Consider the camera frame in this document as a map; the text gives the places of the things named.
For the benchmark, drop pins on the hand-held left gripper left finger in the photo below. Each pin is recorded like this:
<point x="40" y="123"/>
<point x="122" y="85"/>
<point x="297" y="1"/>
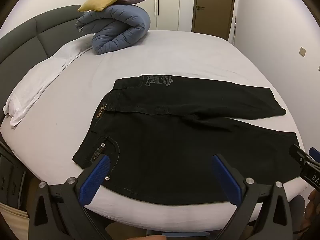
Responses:
<point x="96" y="178"/>

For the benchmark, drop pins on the white wardrobe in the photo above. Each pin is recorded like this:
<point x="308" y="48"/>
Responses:
<point x="165" y="5"/>

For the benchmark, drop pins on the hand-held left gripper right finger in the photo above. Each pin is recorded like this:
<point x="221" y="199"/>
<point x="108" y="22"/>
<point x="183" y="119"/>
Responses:
<point x="226" y="178"/>

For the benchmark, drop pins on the bed with white sheet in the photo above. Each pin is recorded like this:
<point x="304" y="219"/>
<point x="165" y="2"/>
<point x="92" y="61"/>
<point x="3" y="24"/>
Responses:
<point x="175" y="55"/>

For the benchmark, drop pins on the white pillow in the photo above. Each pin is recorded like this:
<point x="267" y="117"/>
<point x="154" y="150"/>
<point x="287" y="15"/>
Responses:
<point x="37" y="85"/>

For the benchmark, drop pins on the rolled blue duvet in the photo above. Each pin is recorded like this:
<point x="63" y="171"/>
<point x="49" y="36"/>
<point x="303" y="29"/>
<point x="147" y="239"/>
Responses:
<point x="120" y="27"/>

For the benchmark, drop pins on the black pants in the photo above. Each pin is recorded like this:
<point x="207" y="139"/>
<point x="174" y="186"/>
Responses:
<point x="162" y="155"/>

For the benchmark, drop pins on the brown wooden door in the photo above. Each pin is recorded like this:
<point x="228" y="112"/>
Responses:
<point x="215" y="7"/>

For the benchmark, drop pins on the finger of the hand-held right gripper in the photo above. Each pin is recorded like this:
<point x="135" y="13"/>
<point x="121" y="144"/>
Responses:
<point x="297" y="152"/>
<point x="314" y="153"/>

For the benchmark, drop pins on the dark bedside cabinet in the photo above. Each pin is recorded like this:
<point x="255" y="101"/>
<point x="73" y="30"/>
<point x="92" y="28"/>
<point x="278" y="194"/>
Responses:
<point x="11" y="177"/>

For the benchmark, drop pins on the beige wall switch plate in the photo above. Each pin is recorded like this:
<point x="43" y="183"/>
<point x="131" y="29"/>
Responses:
<point x="302" y="51"/>

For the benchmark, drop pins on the grey padded headboard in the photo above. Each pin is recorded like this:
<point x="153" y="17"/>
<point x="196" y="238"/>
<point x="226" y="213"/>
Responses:
<point x="22" y="40"/>

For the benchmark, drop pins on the person's right hand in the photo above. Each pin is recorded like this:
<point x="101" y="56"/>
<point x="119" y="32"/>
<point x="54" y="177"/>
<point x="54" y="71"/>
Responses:
<point x="314" y="201"/>

